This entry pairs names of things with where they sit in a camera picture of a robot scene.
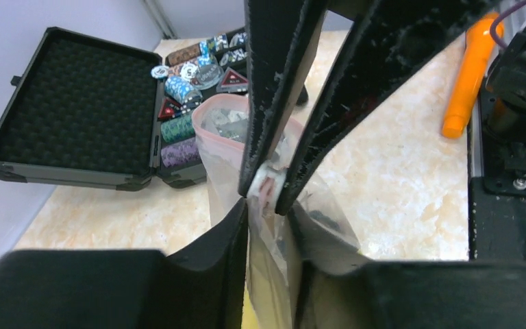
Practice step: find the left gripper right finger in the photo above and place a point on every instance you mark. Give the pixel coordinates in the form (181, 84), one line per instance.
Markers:
(341, 288)

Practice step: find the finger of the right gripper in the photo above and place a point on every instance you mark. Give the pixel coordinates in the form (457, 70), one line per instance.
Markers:
(381, 52)
(283, 36)

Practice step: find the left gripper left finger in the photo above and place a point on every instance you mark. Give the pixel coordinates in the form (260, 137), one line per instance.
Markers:
(200, 286)

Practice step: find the clear zip top bag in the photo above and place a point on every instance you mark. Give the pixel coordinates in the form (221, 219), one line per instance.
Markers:
(273, 260)

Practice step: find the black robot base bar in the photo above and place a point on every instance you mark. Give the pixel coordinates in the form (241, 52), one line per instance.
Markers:
(496, 190)

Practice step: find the light blue poker chip stack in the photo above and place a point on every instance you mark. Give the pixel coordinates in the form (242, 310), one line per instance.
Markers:
(181, 91)

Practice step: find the green poker chip stack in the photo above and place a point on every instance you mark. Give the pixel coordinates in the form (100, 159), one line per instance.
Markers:
(177, 129)

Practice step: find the purple poker chip stack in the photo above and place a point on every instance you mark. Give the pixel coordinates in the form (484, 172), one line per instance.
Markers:
(180, 153)

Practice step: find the black poker chip case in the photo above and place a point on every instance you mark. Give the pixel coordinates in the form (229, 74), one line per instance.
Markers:
(87, 112)

